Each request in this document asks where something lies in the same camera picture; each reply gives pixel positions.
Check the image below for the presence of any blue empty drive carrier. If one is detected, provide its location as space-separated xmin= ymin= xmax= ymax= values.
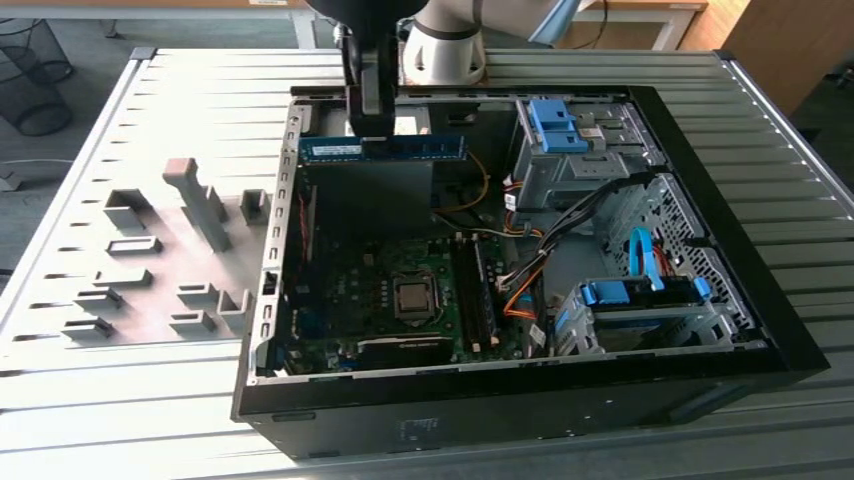
xmin=526 ymin=99 xmax=593 ymax=154

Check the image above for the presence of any brown wooden cabinet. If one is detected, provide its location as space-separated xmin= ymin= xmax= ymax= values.
xmin=723 ymin=0 xmax=854 ymax=117

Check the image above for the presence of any hard disk in blue carrier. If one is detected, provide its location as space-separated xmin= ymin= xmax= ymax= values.
xmin=577 ymin=277 xmax=713 ymax=309

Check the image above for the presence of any grey parts rack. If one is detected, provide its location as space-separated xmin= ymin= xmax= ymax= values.
xmin=57 ymin=157 xmax=275 ymax=351

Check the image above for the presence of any green motherboard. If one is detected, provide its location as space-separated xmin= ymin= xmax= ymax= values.
xmin=279 ymin=232 xmax=535 ymax=374

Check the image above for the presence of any white-framed wooden desk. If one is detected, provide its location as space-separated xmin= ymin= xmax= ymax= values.
xmin=573 ymin=0 xmax=709 ymax=51

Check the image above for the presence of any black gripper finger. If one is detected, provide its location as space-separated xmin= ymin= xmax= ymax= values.
xmin=340 ymin=39 xmax=400 ymax=139

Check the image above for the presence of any thin yellow wire loop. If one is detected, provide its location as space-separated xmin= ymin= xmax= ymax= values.
xmin=432 ymin=149 xmax=492 ymax=216

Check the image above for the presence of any black installed RAM stick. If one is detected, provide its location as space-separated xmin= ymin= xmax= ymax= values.
xmin=471 ymin=238 xmax=502 ymax=347

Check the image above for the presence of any orange SATA wire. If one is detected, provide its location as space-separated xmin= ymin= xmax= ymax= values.
xmin=503 ymin=279 xmax=535 ymax=319

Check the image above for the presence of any grey metal disk bay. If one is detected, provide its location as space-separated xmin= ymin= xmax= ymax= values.
xmin=552 ymin=294 xmax=735 ymax=356

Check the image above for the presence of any black cable bundle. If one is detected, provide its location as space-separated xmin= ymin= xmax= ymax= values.
xmin=532 ymin=172 xmax=653 ymax=256

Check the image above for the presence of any grey power supply unit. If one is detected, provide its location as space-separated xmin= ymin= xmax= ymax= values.
xmin=303 ymin=104 xmax=439 ymax=231

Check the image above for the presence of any grey metal drive cage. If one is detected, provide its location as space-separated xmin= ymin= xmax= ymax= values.
xmin=512 ymin=97 xmax=669 ymax=211

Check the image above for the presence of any red wire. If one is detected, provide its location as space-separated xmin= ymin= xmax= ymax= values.
xmin=298 ymin=187 xmax=315 ymax=261

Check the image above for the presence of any black open PC case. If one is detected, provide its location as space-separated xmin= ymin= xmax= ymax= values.
xmin=230 ymin=84 xmax=833 ymax=461

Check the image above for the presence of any silver CPU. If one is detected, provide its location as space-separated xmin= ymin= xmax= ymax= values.
xmin=394 ymin=279 xmax=435 ymax=316

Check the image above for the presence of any black wire mesh bin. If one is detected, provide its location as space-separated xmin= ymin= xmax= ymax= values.
xmin=0 ymin=17 xmax=76 ymax=137

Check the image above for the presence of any blue-green RAM stick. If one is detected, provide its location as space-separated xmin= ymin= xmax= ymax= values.
xmin=298 ymin=133 xmax=470 ymax=164

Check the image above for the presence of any light blue SATA wire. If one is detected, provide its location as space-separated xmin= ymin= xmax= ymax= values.
xmin=629 ymin=226 xmax=667 ymax=292

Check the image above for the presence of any black graphics card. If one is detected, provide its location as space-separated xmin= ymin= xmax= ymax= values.
xmin=352 ymin=335 xmax=455 ymax=371

